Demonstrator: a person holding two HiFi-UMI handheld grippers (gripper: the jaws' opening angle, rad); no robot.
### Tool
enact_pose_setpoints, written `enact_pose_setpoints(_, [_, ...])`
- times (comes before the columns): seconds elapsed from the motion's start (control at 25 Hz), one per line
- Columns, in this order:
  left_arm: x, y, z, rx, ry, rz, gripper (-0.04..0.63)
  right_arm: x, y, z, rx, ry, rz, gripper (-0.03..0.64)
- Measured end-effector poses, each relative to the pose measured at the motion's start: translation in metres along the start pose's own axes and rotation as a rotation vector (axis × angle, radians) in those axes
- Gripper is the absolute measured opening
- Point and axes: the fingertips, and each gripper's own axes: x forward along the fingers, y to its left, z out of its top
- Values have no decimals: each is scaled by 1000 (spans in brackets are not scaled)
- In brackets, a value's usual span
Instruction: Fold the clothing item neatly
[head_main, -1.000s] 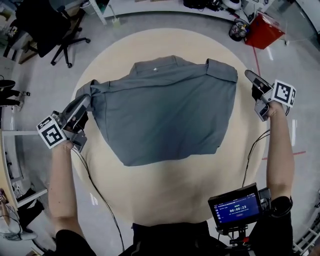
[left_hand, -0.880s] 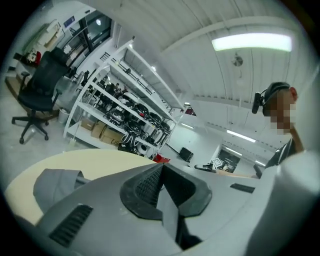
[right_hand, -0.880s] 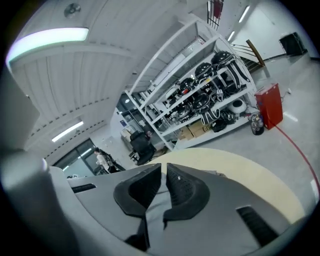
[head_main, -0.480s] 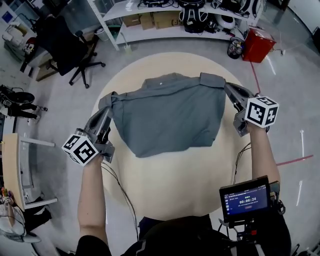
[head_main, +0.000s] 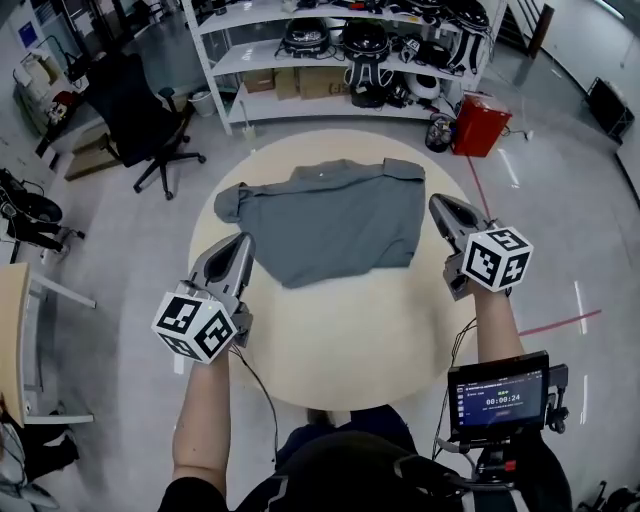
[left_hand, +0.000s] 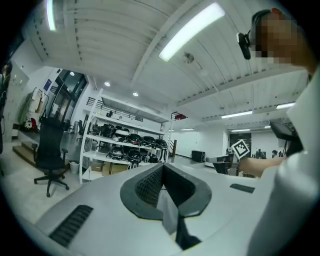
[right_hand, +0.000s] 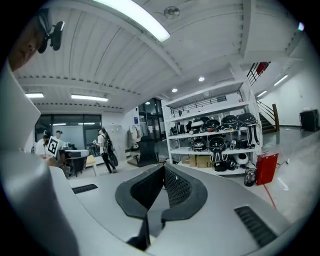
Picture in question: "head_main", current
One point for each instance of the person's black clothing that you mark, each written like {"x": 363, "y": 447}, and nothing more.
{"x": 350, "y": 465}

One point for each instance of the light wooden desk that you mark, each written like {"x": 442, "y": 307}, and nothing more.
{"x": 12, "y": 325}

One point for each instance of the person's right forearm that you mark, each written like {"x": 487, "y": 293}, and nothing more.
{"x": 495, "y": 325}

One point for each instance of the group of black helmets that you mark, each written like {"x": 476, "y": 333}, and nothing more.
{"x": 365, "y": 37}

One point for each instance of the blue wall poster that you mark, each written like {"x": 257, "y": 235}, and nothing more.
{"x": 29, "y": 35}

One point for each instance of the small black monitor screen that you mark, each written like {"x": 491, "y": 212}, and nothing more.
{"x": 500, "y": 400}

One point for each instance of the brown cardboard box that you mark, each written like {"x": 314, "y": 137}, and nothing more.
{"x": 322, "y": 82}
{"x": 287, "y": 84}
{"x": 259, "y": 81}

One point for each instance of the staircase with wooden railing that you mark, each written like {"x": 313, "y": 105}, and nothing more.
{"x": 540, "y": 30}

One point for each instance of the white round helmet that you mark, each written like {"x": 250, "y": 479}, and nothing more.
{"x": 424, "y": 86}

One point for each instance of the red and white toy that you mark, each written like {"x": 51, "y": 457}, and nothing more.
{"x": 61, "y": 106}

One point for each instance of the black bucket of parts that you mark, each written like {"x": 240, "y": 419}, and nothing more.
{"x": 439, "y": 135}

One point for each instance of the cream hanging garment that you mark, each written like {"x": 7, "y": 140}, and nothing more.
{"x": 40, "y": 70}

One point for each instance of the white metal shelving unit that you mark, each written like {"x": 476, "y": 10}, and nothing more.
{"x": 280, "y": 107}

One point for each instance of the person's left forearm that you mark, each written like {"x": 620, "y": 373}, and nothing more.
{"x": 200, "y": 410}

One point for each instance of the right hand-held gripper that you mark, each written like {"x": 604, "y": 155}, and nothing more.
{"x": 500, "y": 260}

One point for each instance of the red metal box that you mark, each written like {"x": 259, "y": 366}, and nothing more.
{"x": 480, "y": 125}

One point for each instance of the black crate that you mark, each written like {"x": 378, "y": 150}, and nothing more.
{"x": 610, "y": 107}

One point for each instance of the low wooden platform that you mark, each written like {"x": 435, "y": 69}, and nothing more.
{"x": 90, "y": 155}

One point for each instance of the black monitor mount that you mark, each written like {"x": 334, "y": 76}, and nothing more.
{"x": 557, "y": 395}

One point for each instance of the white waste bin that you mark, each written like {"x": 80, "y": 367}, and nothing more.
{"x": 202, "y": 102}

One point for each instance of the grey cloth garment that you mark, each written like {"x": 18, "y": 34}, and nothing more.
{"x": 330, "y": 220}

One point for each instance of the black office chair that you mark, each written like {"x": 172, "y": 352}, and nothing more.
{"x": 130, "y": 115}

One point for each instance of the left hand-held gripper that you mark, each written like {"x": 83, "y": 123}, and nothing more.
{"x": 195, "y": 325}

